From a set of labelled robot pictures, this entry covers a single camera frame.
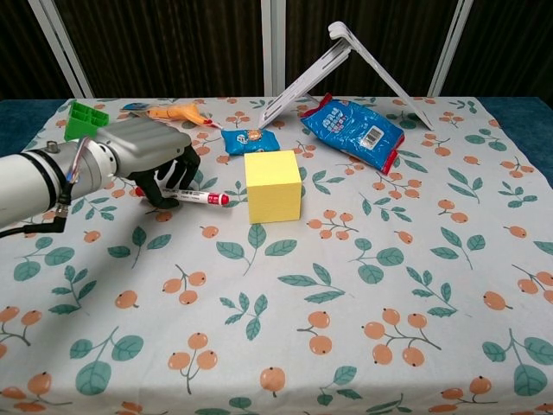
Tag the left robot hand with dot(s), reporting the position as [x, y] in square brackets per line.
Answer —
[149, 144]

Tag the red marker pen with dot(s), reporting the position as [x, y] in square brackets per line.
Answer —
[194, 196]

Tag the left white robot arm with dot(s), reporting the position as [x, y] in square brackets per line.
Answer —
[47, 181]

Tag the floral tablecloth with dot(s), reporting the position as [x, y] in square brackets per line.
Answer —
[276, 268]

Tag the small blue snack packet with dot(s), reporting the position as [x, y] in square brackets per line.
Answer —
[135, 106]

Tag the orange rubber chicken toy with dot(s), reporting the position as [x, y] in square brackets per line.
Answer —
[186, 114]

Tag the green plastic compartment block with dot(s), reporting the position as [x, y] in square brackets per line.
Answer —
[85, 120]

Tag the blue cookie snack pack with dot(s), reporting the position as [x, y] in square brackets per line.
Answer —
[249, 140]

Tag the dark folding screen panels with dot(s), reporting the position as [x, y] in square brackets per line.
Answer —
[173, 43]

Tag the yellow foam cube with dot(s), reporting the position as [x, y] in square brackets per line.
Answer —
[272, 186]

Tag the large blue snack bag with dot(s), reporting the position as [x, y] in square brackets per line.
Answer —
[354, 132]

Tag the white folding laptop stand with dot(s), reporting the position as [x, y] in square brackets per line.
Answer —
[345, 73]

